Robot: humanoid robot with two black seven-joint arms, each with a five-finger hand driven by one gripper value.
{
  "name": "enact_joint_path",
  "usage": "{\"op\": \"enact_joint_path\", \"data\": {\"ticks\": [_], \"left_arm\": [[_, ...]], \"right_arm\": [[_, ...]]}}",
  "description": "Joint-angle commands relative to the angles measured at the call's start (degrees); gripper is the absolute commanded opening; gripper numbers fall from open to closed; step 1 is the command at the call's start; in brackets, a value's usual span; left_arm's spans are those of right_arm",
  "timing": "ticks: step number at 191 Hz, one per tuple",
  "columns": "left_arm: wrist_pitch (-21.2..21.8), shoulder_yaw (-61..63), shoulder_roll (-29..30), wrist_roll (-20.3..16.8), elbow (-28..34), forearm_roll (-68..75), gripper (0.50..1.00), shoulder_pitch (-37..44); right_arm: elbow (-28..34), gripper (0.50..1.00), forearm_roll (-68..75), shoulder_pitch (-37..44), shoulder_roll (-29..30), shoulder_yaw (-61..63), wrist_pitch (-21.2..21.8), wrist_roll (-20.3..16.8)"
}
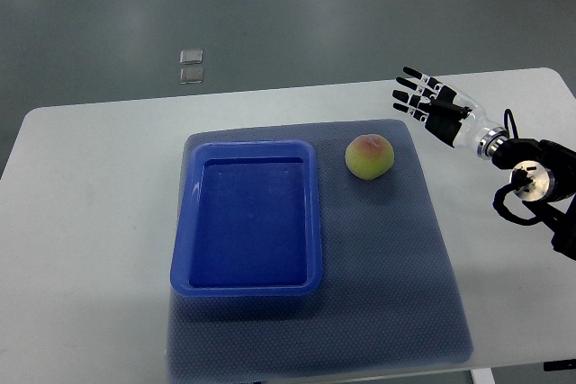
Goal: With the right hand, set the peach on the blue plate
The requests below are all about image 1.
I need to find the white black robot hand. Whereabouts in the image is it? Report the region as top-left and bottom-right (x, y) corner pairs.
(392, 67), (508, 158)

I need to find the blue plastic tray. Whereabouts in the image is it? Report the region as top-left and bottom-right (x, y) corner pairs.
(170, 140), (323, 299)

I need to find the lower floor metal plate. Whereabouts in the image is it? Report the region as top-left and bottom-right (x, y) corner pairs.
(179, 66), (204, 85)

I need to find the blue grey mesh mat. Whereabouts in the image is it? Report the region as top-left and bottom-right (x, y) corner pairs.
(167, 120), (473, 383)

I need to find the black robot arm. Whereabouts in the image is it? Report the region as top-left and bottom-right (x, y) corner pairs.
(481, 135), (575, 260)

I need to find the green pink peach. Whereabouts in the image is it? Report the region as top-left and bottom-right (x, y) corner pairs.
(345, 134), (395, 181)

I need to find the floor metal plate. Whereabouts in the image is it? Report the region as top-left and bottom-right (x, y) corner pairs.
(179, 66), (204, 85)
(179, 49), (203, 65)

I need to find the upper floor metal plate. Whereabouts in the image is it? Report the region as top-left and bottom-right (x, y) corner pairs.
(179, 49), (203, 65)

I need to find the white table leg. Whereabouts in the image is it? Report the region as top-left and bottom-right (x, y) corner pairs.
(470, 368), (496, 384)

